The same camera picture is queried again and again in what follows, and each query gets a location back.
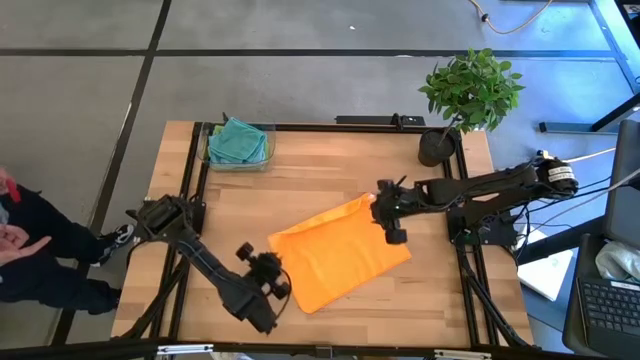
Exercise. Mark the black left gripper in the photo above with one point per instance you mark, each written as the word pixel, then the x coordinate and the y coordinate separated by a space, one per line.
pixel 266 274

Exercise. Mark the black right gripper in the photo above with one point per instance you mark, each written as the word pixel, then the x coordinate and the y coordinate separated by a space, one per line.
pixel 395 206

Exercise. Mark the orange microfiber towel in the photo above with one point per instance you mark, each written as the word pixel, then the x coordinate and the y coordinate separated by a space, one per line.
pixel 340 250

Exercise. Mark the teal microfiber towel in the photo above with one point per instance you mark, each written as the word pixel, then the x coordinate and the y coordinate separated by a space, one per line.
pixel 237 142

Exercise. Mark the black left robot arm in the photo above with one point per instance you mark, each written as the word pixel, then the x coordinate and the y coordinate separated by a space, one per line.
pixel 200 260

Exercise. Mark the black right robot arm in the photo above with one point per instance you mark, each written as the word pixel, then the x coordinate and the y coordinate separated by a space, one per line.
pixel 500 187

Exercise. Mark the clear plastic bin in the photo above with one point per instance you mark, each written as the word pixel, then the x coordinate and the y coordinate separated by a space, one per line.
pixel 272 160

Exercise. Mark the green potted plant black pot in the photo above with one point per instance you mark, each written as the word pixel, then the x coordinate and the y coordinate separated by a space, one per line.
pixel 472 90

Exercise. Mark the white flat box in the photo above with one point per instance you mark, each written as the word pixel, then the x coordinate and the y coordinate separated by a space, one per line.
pixel 547 275

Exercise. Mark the black desk leg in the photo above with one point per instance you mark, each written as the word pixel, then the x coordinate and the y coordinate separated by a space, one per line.
pixel 565 127

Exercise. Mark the person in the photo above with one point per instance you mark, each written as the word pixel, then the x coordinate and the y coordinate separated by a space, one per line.
pixel 45 250

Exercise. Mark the crumpled white plastic bag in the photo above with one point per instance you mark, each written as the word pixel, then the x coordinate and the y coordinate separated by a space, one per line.
pixel 617 262

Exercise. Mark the black laptop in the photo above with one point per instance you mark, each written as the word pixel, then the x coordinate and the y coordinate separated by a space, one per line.
pixel 610 310

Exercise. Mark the black metal table frame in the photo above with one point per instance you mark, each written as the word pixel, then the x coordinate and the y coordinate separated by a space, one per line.
pixel 325 128

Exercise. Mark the silver metal bracket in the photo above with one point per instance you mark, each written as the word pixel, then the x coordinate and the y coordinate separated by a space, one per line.
pixel 462 355
pixel 185 349

